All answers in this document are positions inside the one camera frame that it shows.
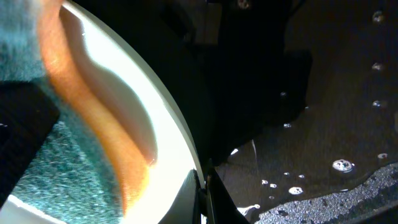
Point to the green yellow sponge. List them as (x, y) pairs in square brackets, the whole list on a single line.
[(88, 170)]

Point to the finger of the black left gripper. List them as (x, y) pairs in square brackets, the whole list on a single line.
[(27, 117)]

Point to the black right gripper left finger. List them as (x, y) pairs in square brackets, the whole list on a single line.
[(185, 208)]

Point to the round black tray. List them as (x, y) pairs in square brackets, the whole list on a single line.
[(337, 161)]

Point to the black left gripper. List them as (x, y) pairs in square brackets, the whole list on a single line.
[(228, 91)]

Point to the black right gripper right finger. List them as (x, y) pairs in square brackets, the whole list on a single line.
[(220, 208)]

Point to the mint green plate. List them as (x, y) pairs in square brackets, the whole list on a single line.
[(124, 82)]

